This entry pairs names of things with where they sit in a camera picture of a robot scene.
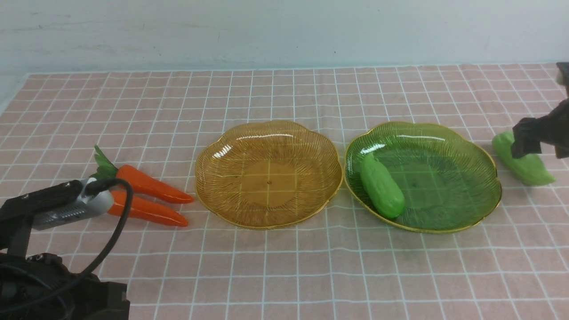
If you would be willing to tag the green toy cucumber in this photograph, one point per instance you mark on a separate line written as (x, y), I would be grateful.
(385, 195)
(529, 169)

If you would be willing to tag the orange toy carrot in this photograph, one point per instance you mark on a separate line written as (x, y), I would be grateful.
(144, 209)
(141, 182)

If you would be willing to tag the amber ribbed plastic plate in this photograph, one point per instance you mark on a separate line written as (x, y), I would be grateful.
(268, 175)

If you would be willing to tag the black gripper screen left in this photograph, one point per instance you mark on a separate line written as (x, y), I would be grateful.
(16, 218)

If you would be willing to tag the grey wrist camera screen left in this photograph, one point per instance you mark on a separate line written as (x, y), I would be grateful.
(67, 203)

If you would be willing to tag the pink checkered tablecloth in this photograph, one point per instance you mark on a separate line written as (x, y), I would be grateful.
(342, 264)

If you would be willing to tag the green ribbed plastic plate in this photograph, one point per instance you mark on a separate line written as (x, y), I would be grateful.
(450, 184)

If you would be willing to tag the black gripper screen right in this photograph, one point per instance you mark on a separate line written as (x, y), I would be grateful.
(530, 132)

